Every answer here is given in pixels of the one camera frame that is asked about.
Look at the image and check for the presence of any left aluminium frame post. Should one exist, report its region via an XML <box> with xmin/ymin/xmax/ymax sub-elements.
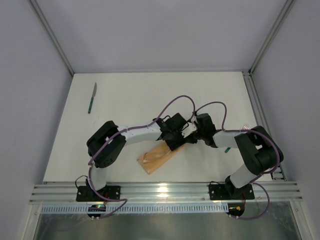
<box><xmin>27</xmin><ymin>0</ymin><xmax>75</xmax><ymax>77</ymax></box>

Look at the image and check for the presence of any right small connector board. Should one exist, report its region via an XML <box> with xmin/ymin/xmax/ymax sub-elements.
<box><xmin>227</xmin><ymin>203</ymin><xmax>245</xmax><ymax>218</ymax></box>

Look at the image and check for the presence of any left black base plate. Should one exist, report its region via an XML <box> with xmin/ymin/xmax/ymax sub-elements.
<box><xmin>76</xmin><ymin>185</ymin><xmax>121</xmax><ymax>202</ymax></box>

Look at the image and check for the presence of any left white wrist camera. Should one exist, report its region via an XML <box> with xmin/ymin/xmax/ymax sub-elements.
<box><xmin>181</xmin><ymin>122</ymin><xmax>197</xmax><ymax>138</ymax></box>

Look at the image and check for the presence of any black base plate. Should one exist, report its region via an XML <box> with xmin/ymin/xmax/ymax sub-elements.
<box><xmin>76</xmin><ymin>185</ymin><xmax>121</xmax><ymax>202</ymax></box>
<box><xmin>208</xmin><ymin>181</ymin><xmax>255</xmax><ymax>201</ymax></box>

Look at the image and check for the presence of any aluminium frame post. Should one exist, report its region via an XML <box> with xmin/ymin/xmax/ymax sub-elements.
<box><xmin>248</xmin><ymin>0</ymin><xmax>296</xmax><ymax>75</ymax></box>
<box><xmin>27</xmin><ymin>0</ymin><xmax>75</xmax><ymax>77</ymax></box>

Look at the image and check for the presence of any slotted grey cable duct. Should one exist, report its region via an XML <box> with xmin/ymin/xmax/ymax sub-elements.
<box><xmin>40</xmin><ymin>202</ymin><xmax>228</xmax><ymax>214</ymax></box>

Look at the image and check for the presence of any fork with green handle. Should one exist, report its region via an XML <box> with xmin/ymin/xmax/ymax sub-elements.
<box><xmin>242</xmin><ymin>124</ymin><xmax>252</xmax><ymax>130</ymax></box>

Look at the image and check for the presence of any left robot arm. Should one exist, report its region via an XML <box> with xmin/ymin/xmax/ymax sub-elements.
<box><xmin>86</xmin><ymin>113</ymin><xmax>198</xmax><ymax>194</ymax></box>

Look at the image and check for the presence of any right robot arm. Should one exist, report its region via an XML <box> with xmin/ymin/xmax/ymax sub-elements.
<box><xmin>194</xmin><ymin>113</ymin><xmax>284</xmax><ymax>200</ymax></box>

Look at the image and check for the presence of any left small controller board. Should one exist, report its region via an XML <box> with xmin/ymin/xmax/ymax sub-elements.
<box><xmin>86</xmin><ymin>204</ymin><xmax>106</xmax><ymax>219</ymax></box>

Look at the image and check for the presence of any aluminium front rail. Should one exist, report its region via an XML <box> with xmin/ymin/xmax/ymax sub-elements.
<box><xmin>29</xmin><ymin>181</ymin><xmax>303</xmax><ymax>204</ymax></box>

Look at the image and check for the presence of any knife with green handle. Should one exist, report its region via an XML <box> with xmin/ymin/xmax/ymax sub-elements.
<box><xmin>87</xmin><ymin>82</ymin><xmax>98</xmax><ymax>114</ymax></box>

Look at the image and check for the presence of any right aluminium frame post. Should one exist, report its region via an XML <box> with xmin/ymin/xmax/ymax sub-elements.
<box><xmin>248</xmin><ymin>0</ymin><xmax>296</xmax><ymax>75</ymax></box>

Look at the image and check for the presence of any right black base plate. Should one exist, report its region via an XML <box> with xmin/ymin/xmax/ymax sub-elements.
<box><xmin>208</xmin><ymin>181</ymin><xmax>255</xmax><ymax>201</ymax></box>

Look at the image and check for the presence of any aluminium rail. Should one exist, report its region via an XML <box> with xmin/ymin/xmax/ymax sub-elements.
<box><xmin>242</xmin><ymin>70</ymin><xmax>287</xmax><ymax>182</ymax></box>
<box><xmin>29</xmin><ymin>181</ymin><xmax>303</xmax><ymax>204</ymax></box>

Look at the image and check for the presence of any right side aluminium rail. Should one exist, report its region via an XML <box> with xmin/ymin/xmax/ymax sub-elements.
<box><xmin>242</xmin><ymin>70</ymin><xmax>287</xmax><ymax>182</ymax></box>

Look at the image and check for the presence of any orange cloth napkin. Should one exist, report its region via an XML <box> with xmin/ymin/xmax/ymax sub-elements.
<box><xmin>137</xmin><ymin>142</ymin><xmax>185</xmax><ymax>175</ymax></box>

